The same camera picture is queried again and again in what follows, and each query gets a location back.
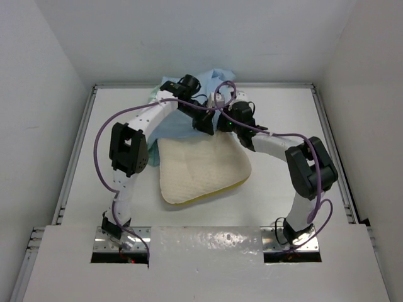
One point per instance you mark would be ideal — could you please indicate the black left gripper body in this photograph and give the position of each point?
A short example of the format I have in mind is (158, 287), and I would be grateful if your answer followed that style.
(199, 116)

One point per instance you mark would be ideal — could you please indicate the cream yellow-edged pillow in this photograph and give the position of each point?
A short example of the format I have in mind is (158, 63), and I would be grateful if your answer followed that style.
(199, 167)

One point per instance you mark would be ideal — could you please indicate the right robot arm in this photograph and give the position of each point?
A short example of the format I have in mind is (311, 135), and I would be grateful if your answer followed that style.
(311, 169)

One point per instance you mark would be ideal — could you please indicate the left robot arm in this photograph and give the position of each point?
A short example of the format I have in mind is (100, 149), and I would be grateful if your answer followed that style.
(128, 145)

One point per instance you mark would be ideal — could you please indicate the white front cover board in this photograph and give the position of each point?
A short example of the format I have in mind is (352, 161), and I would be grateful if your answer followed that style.
(206, 264)

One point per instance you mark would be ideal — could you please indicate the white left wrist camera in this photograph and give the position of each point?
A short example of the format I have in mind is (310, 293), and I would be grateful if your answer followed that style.
(215, 100)

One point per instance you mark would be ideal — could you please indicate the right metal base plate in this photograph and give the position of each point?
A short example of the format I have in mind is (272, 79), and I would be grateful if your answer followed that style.
(274, 241)

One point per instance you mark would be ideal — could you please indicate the metal base plate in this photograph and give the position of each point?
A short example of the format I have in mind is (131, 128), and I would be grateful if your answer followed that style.
(274, 241)
(134, 241)

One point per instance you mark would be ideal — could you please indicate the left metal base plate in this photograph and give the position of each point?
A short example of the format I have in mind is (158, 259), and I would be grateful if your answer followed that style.
(134, 241)

